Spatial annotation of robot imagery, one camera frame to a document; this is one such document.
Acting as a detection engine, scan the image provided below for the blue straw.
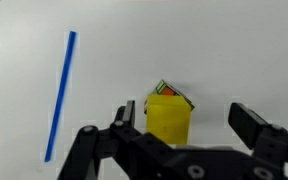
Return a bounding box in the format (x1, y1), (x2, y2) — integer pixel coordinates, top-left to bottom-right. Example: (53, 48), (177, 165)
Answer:
(43, 30), (78, 163)

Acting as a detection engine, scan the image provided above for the yellow block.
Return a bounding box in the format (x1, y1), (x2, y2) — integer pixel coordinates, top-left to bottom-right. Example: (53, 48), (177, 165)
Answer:
(145, 93), (192, 146)

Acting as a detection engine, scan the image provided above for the multicoloured Rubik's cube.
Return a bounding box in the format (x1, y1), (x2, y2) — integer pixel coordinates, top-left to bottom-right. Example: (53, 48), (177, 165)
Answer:
(143, 79), (196, 115)

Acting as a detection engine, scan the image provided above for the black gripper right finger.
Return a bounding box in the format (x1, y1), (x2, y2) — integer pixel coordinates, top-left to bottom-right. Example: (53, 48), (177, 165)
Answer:
(228, 102), (288, 178)

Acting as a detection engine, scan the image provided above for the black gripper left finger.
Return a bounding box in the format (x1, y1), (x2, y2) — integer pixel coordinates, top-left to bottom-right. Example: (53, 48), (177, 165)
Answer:
(57, 99), (144, 180)

